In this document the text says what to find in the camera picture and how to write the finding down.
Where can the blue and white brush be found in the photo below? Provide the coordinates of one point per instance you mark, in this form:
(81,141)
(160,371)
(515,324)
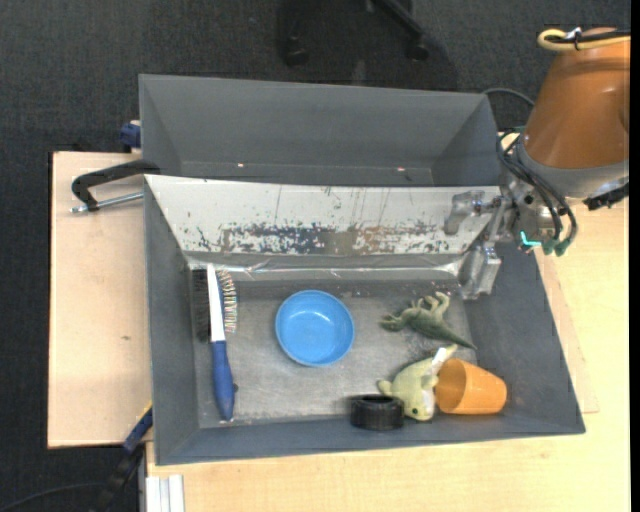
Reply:
(216,320)

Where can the grey metal bin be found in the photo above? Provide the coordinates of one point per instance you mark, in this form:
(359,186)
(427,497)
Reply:
(320,130)

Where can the green toy dinosaur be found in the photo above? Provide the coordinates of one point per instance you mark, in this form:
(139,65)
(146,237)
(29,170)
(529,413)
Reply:
(425,320)

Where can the blue bowl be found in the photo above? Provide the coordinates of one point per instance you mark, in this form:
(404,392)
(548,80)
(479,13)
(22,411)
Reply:
(314,327)

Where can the orange cup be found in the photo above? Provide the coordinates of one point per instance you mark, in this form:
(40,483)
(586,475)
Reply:
(475,387)

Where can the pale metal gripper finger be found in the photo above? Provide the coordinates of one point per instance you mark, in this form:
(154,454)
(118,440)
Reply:
(465,205)
(481,272)

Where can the pale green plush toy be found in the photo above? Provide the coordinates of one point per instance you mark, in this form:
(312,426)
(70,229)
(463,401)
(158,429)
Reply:
(412,387)

